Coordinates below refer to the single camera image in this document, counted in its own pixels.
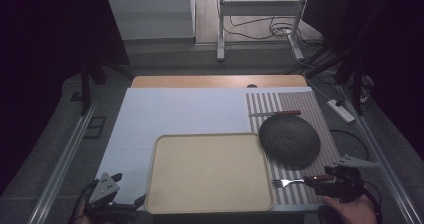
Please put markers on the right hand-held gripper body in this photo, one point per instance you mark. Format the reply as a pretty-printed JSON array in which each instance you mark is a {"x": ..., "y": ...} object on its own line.
[{"x": 346, "y": 180}]

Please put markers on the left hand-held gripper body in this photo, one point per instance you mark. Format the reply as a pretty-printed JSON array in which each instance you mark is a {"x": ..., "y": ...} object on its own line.
[{"x": 104, "y": 188}]

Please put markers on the person's right hand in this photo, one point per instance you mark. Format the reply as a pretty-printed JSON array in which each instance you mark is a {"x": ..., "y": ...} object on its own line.
[{"x": 353, "y": 212}]

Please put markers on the person's left hand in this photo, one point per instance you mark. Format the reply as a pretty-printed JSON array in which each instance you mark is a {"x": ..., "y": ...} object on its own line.
[{"x": 79, "y": 217}]

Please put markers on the round dark woven placemat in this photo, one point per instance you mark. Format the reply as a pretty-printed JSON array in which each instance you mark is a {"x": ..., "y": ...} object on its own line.
[{"x": 289, "y": 140}]

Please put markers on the striped grey white placemat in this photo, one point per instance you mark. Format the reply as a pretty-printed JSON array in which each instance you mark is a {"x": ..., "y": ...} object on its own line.
[{"x": 320, "y": 117}]

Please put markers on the white power strip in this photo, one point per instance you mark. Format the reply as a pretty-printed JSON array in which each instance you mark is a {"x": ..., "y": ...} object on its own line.
[{"x": 340, "y": 111}]

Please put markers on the beige plastic tray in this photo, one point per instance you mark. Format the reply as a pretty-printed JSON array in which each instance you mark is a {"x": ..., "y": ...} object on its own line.
[{"x": 208, "y": 174}]

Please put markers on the dark metal stand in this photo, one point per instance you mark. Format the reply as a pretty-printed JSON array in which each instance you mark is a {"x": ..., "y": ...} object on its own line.
[
  {"x": 87, "y": 84},
  {"x": 357, "y": 84}
]

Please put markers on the white table cover board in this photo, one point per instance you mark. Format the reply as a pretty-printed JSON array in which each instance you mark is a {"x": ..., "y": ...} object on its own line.
[{"x": 186, "y": 110}]

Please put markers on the aluminium rail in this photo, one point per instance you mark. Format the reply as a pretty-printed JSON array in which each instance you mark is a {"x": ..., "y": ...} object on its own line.
[
  {"x": 61, "y": 164},
  {"x": 380, "y": 157}
]

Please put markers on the white metal desk frame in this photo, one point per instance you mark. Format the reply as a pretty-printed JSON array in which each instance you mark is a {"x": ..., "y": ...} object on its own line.
[{"x": 260, "y": 8}]

